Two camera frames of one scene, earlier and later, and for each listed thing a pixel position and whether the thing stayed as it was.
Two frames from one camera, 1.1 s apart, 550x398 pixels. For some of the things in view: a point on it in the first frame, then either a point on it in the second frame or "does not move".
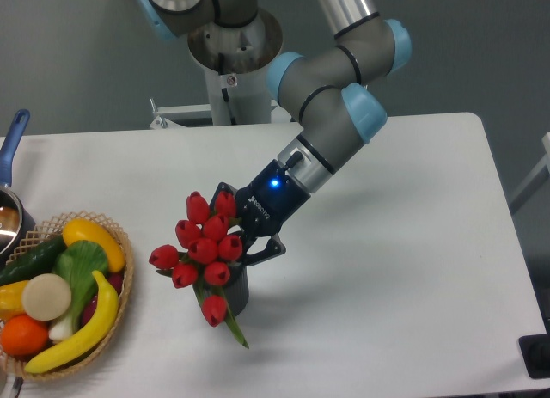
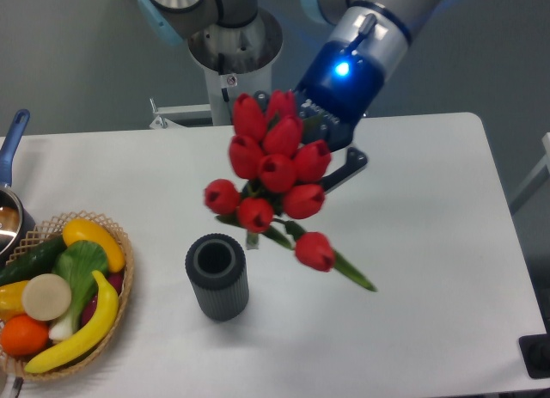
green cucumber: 37,261 does not move
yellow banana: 101,322 does not move
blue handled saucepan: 17,226 does not move
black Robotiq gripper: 260,205 → 340,89
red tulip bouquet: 205,250 → 282,182
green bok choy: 78,262 does not move
